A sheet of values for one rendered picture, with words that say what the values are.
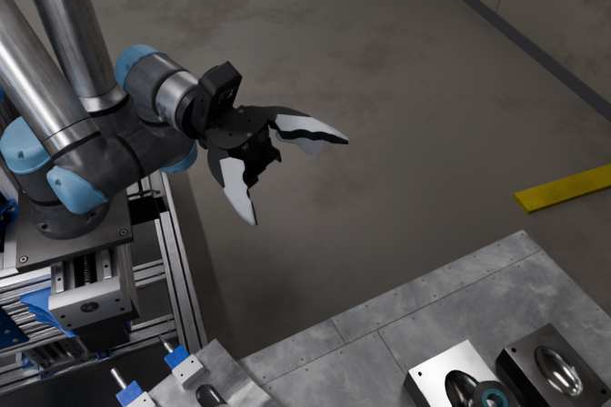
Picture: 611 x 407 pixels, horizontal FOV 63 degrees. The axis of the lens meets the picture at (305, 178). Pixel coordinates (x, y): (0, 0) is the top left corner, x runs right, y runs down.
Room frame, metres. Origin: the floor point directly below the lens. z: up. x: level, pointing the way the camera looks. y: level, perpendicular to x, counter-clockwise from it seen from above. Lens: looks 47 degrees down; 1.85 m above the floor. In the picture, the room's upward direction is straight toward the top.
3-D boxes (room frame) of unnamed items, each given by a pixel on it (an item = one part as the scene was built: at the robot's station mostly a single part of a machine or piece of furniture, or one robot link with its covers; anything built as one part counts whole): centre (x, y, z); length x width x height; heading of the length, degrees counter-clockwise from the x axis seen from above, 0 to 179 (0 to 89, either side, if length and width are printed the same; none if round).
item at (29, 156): (0.68, 0.49, 1.20); 0.13 x 0.12 x 0.14; 136
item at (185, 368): (0.43, 0.27, 0.85); 0.13 x 0.05 x 0.05; 43
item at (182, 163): (0.57, 0.22, 1.34); 0.11 x 0.08 x 0.11; 136
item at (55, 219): (0.67, 0.49, 1.09); 0.15 x 0.15 x 0.10
